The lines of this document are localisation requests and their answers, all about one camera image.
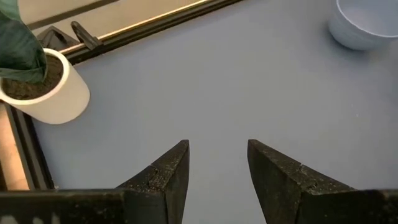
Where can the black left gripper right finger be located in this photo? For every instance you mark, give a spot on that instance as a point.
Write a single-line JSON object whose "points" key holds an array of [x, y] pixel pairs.
{"points": [[280, 186]]}

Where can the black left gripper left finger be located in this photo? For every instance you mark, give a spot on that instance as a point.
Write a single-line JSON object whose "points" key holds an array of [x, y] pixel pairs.
{"points": [[168, 186]]}

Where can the light blue plastic bowl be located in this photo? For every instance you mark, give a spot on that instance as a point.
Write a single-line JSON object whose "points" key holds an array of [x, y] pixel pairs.
{"points": [[351, 37]]}

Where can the blue table mat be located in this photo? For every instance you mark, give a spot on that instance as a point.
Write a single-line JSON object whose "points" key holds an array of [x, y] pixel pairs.
{"points": [[217, 93]]}

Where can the snake plant in white pot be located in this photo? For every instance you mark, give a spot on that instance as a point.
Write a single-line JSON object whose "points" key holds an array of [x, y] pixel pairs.
{"points": [[62, 102]]}

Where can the black perforated panel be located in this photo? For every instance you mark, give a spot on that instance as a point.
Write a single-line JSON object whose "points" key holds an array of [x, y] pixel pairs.
{"points": [[56, 39]]}

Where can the black metal table frame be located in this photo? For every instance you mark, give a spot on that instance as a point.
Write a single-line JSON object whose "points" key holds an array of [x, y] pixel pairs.
{"points": [[140, 31]]}

